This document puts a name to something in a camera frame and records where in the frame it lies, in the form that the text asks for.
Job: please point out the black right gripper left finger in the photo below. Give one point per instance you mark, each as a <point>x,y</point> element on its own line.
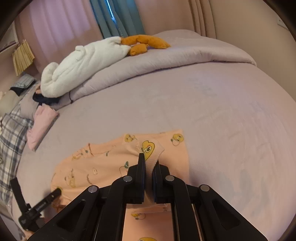
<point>97,213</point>

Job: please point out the white wall power strip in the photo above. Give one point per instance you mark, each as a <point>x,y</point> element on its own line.
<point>281,23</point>

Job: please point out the lilac quilted duvet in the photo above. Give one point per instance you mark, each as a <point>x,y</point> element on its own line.
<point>186,48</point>

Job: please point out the dark navy garment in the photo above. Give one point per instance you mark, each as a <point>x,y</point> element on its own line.
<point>40,99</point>

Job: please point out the teal curtain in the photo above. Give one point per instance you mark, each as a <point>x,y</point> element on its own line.
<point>117,18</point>

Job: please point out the peach cartoon print garment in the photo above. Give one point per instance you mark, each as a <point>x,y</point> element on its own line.
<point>101,164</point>

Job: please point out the pink sheer curtain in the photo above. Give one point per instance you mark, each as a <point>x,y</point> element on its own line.
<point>54,28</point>

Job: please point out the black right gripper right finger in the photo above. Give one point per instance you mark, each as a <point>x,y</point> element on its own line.
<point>199,213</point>

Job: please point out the grey plaid pillow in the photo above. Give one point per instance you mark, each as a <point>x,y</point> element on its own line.
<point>13,140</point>

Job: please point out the lilac bed sheet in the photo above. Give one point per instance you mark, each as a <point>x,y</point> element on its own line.
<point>238,125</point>

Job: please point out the folded pink garment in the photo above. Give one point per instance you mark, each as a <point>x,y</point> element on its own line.
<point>43,119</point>

